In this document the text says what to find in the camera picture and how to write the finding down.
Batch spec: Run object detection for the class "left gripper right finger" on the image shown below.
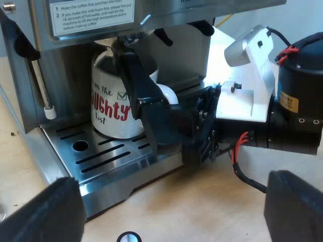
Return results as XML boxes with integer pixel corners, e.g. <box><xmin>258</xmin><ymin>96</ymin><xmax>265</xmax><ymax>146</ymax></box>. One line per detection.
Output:
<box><xmin>263</xmin><ymin>169</ymin><xmax>323</xmax><ymax>242</ymax></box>

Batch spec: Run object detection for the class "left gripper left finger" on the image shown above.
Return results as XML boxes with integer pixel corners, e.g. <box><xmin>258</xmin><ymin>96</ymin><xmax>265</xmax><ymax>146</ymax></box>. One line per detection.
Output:
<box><xmin>0</xmin><ymin>176</ymin><xmax>86</xmax><ymax>242</ymax></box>

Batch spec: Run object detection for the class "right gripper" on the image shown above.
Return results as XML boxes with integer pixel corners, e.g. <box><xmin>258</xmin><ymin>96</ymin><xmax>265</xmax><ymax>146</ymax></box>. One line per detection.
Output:
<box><xmin>110</xmin><ymin>40</ymin><xmax>221</xmax><ymax>166</ymax></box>

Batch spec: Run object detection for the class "white mug red black print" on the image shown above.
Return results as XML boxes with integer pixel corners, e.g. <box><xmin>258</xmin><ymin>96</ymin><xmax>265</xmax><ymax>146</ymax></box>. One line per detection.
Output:
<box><xmin>90</xmin><ymin>46</ymin><xmax>179</xmax><ymax>141</ymax></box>

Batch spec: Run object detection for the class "steel espresso machine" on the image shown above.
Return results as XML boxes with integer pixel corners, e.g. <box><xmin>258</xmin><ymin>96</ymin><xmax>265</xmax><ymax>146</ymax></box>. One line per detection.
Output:
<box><xmin>0</xmin><ymin>0</ymin><xmax>288</xmax><ymax>223</ymax></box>

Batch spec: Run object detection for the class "tamper with round steel top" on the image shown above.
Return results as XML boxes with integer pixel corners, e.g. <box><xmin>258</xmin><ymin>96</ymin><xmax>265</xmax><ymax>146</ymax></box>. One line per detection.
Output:
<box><xmin>117</xmin><ymin>230</ymin><xmax>142</xmax><ymax>242</ymax></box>

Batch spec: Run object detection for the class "red and black cable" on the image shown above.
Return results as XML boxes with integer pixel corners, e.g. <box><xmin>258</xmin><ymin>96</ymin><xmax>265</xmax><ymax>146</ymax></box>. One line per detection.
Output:
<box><xmin>228</xmin><ymin>132</ymin><xmax>268</xmax><ymax>194</ymax></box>

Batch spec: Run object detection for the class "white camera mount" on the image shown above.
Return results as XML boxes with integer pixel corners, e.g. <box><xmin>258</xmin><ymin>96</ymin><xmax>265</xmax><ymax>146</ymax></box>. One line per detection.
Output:
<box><xmin>214</xmin><ymin>24</ymin><xmax>279</xmax><ymax>124</ymax></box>

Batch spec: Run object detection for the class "yellow cable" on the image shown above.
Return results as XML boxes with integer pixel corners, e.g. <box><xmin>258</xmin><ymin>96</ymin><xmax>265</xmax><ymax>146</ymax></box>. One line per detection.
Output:
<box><xmin>216</xmin><ymin>13</ymin><xmax>233</xmax><ymax>27</ymax></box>

